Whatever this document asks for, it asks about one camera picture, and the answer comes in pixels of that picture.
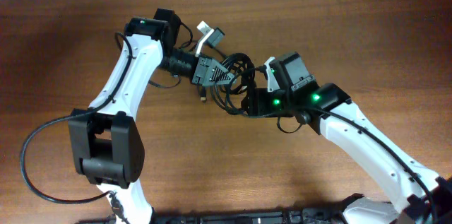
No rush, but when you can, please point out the black cable bundle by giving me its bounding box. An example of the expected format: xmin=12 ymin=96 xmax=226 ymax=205
xmin=197 ymin=45 xmax=261 ymax=116

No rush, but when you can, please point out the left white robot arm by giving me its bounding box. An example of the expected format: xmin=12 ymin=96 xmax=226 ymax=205
xmin=68 ymin=8 xmax=233 ymax=223

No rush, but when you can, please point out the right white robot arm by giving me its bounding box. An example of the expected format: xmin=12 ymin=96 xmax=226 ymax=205
xmin=238 ymin=52 xmax=451 ymax=223

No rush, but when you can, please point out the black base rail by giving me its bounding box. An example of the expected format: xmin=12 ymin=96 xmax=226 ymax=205
xmin=76 ymin=209 xmax=347 ymax=224

